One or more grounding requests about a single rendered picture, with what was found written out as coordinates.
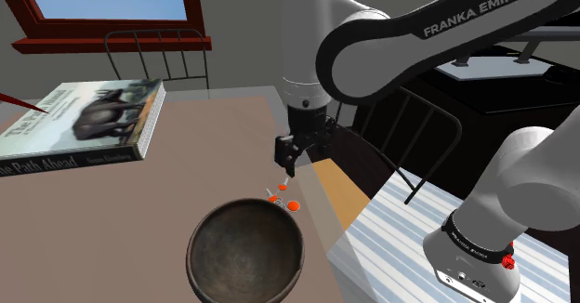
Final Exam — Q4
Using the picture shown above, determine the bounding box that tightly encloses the black metal chair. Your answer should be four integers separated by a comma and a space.
311, 86, 464, 231
103, 28, 211, 91

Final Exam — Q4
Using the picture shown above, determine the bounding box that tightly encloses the hardcover book with animal cover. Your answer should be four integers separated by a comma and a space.
0, 77, 167, 179

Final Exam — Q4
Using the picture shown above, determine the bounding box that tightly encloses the dark red pointed thing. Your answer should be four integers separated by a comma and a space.
0, 92, 50, 114

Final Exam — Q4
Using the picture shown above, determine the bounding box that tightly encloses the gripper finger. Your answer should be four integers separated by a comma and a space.
273, 134, 300, 179
316, 115, 339, 155

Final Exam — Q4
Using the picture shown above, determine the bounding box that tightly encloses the silver thing with orange knobs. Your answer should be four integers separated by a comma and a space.
264, 177, 301, 213

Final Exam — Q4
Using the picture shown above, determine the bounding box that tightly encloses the dark brown round bowl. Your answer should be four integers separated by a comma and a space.
185, 197, 306, 303

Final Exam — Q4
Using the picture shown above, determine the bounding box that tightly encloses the dark cabinet with grey fixture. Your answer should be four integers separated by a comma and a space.
352, 24, 580, 249

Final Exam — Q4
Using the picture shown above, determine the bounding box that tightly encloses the striped white robot stand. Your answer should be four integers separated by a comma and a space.
326, 167, 572, 303

